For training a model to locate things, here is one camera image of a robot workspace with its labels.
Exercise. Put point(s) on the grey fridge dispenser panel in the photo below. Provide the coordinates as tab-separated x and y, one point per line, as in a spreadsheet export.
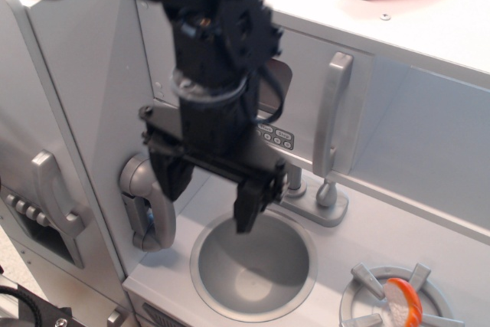
35	225

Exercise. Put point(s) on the white toy kitchen cabinet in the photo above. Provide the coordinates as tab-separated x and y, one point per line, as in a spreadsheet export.
75	73

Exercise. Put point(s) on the white toy microwave door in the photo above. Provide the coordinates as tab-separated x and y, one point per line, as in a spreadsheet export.
325	83

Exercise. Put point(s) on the grey round toy sink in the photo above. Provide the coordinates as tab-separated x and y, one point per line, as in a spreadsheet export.
255	277

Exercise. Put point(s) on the grey toy faucet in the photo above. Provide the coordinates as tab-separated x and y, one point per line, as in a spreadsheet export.
314	198

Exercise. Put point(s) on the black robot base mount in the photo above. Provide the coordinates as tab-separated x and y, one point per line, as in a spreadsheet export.
20	307

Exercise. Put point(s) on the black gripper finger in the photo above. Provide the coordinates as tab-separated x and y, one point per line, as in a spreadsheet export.
172	170
252	198

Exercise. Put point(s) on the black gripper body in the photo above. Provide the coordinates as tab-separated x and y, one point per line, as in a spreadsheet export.
221	139

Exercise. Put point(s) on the orange salmon sushi toy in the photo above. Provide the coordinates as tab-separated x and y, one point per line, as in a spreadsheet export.
405	308

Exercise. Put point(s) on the grey toy stove burner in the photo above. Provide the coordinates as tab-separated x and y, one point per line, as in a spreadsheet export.
363	302

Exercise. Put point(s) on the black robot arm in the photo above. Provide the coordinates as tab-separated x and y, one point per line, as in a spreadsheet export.
222	48

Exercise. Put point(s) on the grey toy fridge handle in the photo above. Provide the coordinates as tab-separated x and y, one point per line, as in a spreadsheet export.
60	193

